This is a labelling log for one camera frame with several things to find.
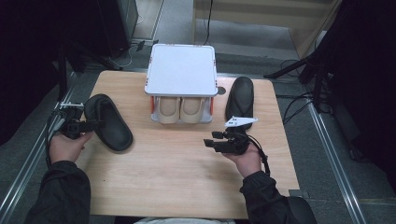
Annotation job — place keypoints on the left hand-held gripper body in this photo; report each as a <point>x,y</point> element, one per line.
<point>71,127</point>

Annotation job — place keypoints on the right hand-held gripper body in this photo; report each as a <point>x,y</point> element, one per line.
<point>236,143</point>

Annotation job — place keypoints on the black flip-flop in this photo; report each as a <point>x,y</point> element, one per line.
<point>113,130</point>
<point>239,96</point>

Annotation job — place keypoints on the cream clog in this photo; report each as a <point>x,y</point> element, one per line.
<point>168,109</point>
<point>191,109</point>

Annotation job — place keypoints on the white shoe rack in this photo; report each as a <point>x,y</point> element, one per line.
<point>182,68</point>

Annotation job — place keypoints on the person's right hand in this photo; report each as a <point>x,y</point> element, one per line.
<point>249,161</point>

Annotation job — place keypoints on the person's left hand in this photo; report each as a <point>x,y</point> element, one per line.
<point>65,151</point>

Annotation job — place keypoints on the round table grommet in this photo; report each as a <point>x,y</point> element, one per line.
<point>221,90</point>

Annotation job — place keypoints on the grey tape strip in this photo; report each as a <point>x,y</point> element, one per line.
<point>298,193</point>

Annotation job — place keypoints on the black curtain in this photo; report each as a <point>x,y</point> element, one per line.
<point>367,77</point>
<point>18,62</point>

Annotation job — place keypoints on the black tripod stand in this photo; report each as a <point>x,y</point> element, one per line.
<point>317,87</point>

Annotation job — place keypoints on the dark cabinet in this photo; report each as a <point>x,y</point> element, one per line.
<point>118,25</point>

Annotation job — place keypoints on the metal floor rail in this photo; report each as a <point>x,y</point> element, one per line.
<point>35,146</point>
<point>331,155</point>

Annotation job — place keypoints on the black metal post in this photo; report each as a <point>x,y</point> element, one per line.
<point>62,77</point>

